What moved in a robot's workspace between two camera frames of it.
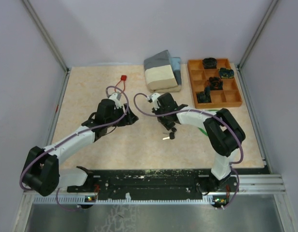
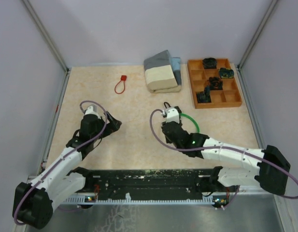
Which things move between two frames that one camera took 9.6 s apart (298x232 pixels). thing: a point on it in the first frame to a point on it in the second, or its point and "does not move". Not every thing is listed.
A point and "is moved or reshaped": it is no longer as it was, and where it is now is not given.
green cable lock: x=203 y=131 is moved or reshaped
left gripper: x=129 y=119 to x=113 y=125
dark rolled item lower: x=204 y=97 does not move
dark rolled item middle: x=215 y=83 does not move
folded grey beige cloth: x=163 y=73 does not move
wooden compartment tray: x=213 y=83 does not move
